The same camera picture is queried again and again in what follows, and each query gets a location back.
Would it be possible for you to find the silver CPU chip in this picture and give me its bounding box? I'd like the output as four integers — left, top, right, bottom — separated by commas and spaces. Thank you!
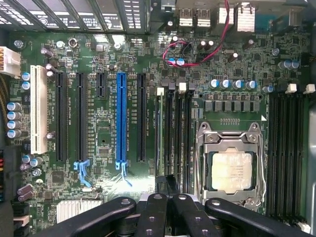
211, 150, 255, 196

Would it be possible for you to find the silver chipset heatsink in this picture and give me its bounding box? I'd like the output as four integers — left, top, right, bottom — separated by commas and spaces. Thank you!
56, 198, 104, 224

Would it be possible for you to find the long black expansion slot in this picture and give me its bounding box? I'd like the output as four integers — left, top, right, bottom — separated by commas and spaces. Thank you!
55, 71, 69, 162
136, 73, 148, 163
74, 72, 91, 187

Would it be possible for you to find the blue expansion slot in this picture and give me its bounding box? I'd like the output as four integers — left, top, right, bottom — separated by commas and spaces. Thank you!
115, 71, 129, 187

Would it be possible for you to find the short black expansion slot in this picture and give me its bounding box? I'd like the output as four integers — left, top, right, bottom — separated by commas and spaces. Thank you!
96, 72, 109, 99

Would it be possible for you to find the black power connector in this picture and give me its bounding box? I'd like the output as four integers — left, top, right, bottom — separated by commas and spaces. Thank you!
0, 145, 22, 202

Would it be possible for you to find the white expansion slot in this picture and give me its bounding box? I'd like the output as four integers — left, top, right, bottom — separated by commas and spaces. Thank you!
30, 64, 49, 156

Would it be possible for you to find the green motherboard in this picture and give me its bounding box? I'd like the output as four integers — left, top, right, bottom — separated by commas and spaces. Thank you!
7, 32, 311, 230

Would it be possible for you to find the silver USB port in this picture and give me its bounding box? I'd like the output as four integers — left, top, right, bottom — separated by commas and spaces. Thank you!
179, 7, 195, 27
196, 7, 212, 27

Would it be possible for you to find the white power connector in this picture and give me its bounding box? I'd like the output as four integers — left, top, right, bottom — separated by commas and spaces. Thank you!
0, 46, 22, 79

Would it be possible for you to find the silver rear port block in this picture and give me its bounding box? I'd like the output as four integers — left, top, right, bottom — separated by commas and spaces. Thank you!
236, 2, 257, 33

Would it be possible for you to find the yellow and black wire bundle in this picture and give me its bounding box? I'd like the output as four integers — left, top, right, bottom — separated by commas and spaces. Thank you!
0, 74, 10, 146

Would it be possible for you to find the thin red wire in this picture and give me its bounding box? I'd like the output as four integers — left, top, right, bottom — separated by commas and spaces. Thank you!
162, 0, 235, 68

